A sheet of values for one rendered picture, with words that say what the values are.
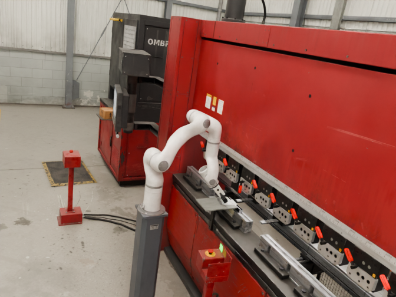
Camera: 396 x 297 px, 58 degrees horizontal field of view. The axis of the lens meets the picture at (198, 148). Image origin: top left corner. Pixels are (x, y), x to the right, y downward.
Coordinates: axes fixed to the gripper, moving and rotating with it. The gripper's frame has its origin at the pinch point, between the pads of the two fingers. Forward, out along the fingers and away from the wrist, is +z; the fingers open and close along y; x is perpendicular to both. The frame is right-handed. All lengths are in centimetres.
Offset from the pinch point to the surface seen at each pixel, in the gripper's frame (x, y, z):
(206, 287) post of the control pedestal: 44, -40, 24
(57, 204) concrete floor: 169, 182, -7
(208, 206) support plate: 12.4, -6.6, -6.5
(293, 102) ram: -65, -45, -57
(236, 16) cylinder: -90, 55, -97
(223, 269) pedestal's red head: 27, -47, 13
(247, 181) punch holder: -20.5, -17.8, -12.3
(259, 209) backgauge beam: -18.4, 0.6, 28.0
